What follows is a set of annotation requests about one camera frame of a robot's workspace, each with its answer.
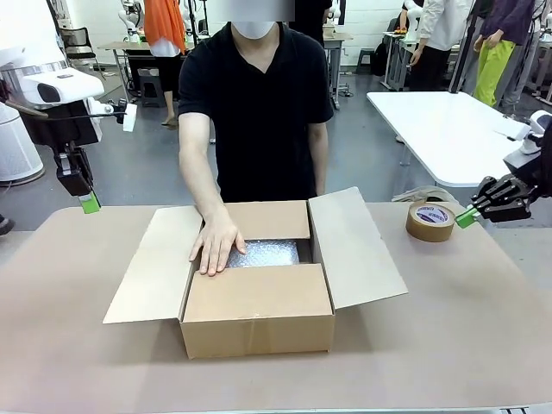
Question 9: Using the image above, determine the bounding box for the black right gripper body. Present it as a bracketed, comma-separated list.
[502, 149, 552, 209]

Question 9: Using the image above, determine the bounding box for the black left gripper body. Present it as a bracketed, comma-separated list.
[21, 99, 92, 150]

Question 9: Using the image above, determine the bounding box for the brown packing tape roll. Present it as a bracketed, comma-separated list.
[405, 200, 457, 243]

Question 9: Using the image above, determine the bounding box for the bubble wrap sheet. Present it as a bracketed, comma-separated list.
[226, 239, 302, 270]

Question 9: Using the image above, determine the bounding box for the brown cardboard box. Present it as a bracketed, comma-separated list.
[102, 185, 410, 361]

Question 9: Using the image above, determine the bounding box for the person's right forearm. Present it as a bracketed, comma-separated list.
[179, 114, 230, 223]

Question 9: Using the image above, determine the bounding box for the person's left forearm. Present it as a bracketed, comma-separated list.
[310, 141, 330, 198]

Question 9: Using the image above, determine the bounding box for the person's right hand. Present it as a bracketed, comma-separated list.
[189, 210, 248, 278]

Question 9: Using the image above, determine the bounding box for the white air purifier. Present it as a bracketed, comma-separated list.
[0, 102, 46, 183]

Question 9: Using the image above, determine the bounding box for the beige fabric object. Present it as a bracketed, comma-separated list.
[391, 185, 454, 204]

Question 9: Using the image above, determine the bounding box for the white rounded table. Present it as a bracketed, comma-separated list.
[366, 90, 552, 234]

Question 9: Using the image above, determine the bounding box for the black office chair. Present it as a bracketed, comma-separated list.
[60, 26, 106, 81]

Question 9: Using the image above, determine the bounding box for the bystander in grey trousers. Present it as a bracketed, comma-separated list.
[502, 25, 543, 116]

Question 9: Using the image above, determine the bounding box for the bystander in yellow-green trousers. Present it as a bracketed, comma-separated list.
[472, 0, 543, 109]

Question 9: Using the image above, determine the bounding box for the black vertical stand pole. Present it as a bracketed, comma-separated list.
[448, 0, 482, 94]

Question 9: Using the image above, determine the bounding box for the bystander in orange shirt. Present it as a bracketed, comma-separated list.
[143, 0, 190, 130]

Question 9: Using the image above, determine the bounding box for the grey metal desk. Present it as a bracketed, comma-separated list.
[381, 29, 415, 91]

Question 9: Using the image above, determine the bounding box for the bystander in white shirt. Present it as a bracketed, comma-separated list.
[409, 0, 475, 92]

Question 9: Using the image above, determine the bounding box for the black bag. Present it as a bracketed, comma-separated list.
[371, 41, 389, 78]

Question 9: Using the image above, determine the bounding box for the person in black t-shirt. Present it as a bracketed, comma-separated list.
[178, 20, 336, 204]

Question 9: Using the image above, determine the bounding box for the small grey stool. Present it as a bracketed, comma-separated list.
[356, 47, 376, 72]

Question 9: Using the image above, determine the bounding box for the white face mask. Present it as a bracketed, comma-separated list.
[232, 20, 279, 40]

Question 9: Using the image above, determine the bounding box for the wooden-top grey table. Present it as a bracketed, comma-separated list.
[323, 25, 354, 109]

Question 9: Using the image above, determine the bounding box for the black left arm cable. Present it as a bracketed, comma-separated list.
[0, 77, 130, 122]

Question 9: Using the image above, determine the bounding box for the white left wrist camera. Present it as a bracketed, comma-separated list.
[88, 97, 140, 143]

